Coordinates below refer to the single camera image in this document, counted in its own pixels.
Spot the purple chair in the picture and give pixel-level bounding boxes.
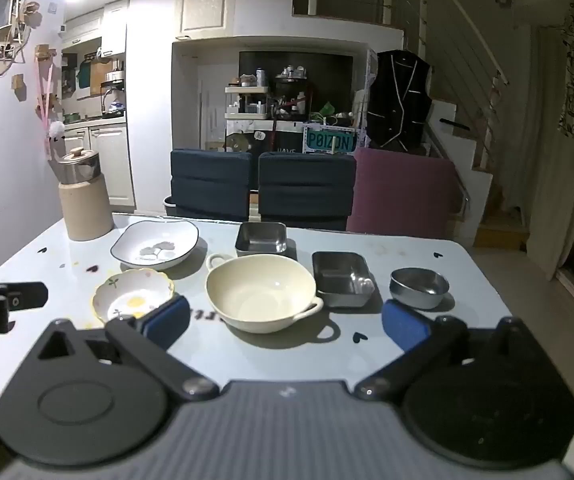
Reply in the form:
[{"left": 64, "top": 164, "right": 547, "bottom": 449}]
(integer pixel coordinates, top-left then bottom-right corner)
[{"left": 345, "top": 147, "right": 461, "bottom": 239}]

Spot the staircase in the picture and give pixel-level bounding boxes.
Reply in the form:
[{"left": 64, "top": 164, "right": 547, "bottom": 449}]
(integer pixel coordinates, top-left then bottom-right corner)
[{"left": 426, "top": 99, "right": 532, "bottom": 250}]

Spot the white kitchen base cabinet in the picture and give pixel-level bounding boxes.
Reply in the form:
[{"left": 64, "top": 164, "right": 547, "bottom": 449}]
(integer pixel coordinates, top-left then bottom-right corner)
[{"left": 62, "top": 125, "right": 136, "bottom": 212}]

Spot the rectangular steel container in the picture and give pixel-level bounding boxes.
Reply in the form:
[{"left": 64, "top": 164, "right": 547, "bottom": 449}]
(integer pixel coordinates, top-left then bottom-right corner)
[{"left": 312, "top": 251, "right": 376, "bottom": 309}]

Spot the white cabinet door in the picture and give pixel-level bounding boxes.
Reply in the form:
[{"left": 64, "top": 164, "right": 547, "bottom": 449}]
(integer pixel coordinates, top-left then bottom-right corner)
[{"left": 176, "top": 0, "right": 238, "bottom": 39}]

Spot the cream bowl with handles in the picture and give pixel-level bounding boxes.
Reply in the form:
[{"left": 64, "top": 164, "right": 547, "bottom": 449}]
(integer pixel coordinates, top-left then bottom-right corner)
[{"left": 205, "top": 253, "right": 325, "bottom": 335}]

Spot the pink ribbon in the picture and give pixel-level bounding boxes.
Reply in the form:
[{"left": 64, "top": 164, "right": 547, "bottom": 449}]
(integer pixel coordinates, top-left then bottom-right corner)
[{"left": 34, "top": 45, "right": 66, "bottom": 162}]

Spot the yellow-rimmed lemon print bowl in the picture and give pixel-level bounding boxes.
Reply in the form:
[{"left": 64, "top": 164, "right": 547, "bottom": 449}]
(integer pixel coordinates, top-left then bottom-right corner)
[{"left": 92, "top": 268, "right": 176, "bottom": 326}]

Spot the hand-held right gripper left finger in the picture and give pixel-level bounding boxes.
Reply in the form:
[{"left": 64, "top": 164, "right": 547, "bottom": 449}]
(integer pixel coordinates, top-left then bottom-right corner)
[{"left": 33, "top": 294, "right": 221, "bottom": 404}]

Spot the teal sign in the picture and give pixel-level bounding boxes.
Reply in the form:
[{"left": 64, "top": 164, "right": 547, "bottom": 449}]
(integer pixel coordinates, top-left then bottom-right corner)
[{"left": 302, "top": 126, "right": 357, "bottom": 155}]

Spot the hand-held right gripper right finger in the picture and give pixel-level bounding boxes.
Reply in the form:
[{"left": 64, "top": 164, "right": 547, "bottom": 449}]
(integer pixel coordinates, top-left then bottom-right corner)
[{"left": 354, "top": 299, "right": 538, "bottom": 402}]

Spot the stair railing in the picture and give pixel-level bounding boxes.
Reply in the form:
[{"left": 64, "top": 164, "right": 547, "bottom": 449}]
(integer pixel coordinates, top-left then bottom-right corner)
[{"left": 407, "top": 0, "right": 512, "bottom": 88}]

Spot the white shelf cart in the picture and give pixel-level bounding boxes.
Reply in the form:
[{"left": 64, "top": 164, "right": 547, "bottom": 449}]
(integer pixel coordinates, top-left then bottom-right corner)
[{"left": 224, "top": 85, "right": 273, "bottom": 121}]

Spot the black vest with white trim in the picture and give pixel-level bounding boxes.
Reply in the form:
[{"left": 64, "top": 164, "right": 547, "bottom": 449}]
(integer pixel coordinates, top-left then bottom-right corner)
[{"left": 366, "top": 50, "right": 433, "bottom": 150}]

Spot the white plate with dark rim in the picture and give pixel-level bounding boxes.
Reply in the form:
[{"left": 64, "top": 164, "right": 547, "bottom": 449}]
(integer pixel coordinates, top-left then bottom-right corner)
[{"left": 111, "top": 220, "right": 201, "bottom": 271}]

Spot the round steel bowl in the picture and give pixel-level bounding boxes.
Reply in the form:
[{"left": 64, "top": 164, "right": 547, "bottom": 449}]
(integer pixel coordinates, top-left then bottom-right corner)
[{"left": 389, "top": 267, "right": 451, "bottom": 310}]

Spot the dark blue chair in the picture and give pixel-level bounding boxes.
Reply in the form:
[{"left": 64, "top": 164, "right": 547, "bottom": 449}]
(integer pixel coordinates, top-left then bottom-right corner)
[
  {"left": 258, "top": 151, "right": 357, "bottom": 231},
  {"left": 170, "top": 148, "right": 253, "bottom": 221}
]

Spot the square steel container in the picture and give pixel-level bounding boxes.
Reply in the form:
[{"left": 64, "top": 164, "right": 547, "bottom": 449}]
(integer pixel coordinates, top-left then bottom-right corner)
[{"left": 235, "top": 221, "right": 288, "bottom": 259}]

